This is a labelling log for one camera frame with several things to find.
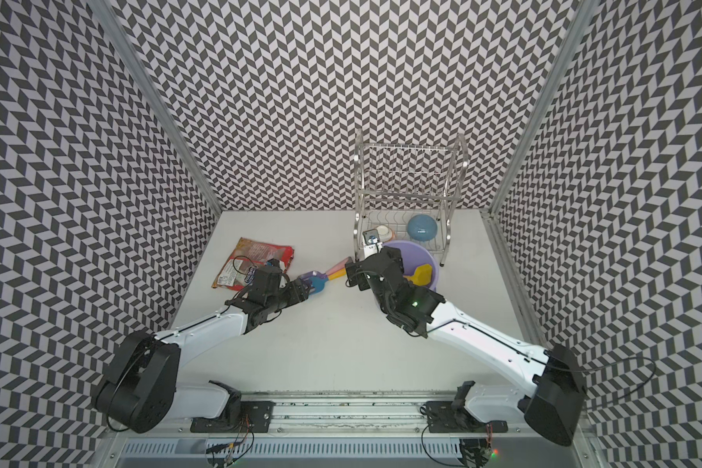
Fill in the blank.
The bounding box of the purple plastic bucket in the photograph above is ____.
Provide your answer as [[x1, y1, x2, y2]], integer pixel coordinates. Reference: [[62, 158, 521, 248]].
[[384, 240, 440, 292]]

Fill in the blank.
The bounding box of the yellow plastic shovel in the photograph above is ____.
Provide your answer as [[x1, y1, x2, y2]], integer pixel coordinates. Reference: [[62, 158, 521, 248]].
[[405, 263, 434, 287]]

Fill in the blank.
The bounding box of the blue fork yellow handle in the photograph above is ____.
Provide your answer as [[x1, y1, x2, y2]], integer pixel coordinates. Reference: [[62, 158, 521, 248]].
[[303, 268, 346, 294]]

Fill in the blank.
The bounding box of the purple rake pink handle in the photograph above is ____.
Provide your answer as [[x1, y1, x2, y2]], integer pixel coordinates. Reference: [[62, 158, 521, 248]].
[[300, 257, 353, 280]]

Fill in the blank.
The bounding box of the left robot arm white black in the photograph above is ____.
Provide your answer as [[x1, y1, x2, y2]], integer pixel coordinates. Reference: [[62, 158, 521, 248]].
[[91, 263, 315, 434]]

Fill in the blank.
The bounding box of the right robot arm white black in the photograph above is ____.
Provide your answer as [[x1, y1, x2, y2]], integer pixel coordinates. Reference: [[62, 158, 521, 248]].
[[345, 247, 588, 447]]

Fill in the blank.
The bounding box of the white orange patterned bowl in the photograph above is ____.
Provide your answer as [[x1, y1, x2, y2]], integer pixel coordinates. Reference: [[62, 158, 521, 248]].
[[376, 225, 396, 243]]

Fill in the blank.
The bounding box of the red snack bag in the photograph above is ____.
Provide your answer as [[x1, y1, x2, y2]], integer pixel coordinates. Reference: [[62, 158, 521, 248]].
[[212, 237, 294, 292]]

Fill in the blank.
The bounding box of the blue bowl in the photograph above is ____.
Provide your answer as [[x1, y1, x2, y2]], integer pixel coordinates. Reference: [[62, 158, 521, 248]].
[[406, 214, 439, 243]]

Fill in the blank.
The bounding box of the silver metal dish rack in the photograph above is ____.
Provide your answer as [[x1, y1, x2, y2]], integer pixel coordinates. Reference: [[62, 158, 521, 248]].
[[352, 129, 471, 267]]

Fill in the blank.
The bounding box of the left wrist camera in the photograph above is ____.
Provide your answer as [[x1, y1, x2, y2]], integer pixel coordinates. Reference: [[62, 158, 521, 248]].
[[242, 264, 269, 288]]

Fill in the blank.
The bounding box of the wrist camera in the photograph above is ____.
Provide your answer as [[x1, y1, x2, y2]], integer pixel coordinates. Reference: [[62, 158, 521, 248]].
[[362, 228, 383, 259], [242, 264, 269, 288]]

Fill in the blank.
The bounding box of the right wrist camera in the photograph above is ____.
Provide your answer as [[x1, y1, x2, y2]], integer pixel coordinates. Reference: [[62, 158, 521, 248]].
[[362, 228, 383, 259]]

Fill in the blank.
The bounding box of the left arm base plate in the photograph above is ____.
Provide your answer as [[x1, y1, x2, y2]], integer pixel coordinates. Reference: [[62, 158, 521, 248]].
[[190, 401, 275, 434]]

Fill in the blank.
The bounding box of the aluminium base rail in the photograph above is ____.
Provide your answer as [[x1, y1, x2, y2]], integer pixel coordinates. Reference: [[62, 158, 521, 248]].
[[104, 391, 604, 468]]

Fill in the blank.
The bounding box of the aluminium frame post right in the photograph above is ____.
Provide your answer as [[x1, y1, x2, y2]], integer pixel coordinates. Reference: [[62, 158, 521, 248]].
[[481, 0, 600, 345]]

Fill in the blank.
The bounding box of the aluminium frame post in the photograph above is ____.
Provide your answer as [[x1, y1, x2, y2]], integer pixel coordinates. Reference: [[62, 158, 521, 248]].
[[481, 0, 600, 345], [88, 0, 222, 216]]

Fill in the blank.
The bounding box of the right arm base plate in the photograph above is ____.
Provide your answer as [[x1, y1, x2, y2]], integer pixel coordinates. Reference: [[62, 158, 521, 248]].
[[419, 401, 509, 434]]

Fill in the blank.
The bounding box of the aluminium frame post left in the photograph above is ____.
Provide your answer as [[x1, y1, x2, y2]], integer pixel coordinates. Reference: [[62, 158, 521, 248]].
[[88, 0, 222, 216]]

